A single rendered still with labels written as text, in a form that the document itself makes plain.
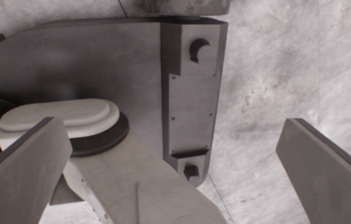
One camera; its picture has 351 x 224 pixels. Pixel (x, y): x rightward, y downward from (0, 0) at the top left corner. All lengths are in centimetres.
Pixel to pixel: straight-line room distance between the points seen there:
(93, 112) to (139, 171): 13
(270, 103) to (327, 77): 28
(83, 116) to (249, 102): 64
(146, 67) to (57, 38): 19
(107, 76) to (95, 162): 21
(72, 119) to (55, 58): 17
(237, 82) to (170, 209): 60
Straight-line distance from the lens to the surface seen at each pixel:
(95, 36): 45
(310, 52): 92
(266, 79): 83
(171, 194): 26
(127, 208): 27
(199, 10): 43
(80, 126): 35
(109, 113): 37
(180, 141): 56
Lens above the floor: 61
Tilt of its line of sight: 57 degrees down
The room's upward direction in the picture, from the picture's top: 157 degrees clockwise
